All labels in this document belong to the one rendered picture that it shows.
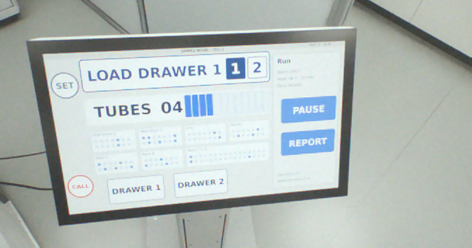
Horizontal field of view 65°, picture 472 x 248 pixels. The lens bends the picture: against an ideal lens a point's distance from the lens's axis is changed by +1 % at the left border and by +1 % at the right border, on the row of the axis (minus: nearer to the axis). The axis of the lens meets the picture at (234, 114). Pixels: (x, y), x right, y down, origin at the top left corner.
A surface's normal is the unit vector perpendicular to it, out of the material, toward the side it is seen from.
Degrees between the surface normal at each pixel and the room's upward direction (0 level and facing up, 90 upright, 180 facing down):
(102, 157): 50
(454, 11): 90
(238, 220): 5
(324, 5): 90
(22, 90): 0
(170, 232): 5
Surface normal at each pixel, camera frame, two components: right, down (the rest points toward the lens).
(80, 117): 0.15, 0.26
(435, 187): 0.07, -0.57
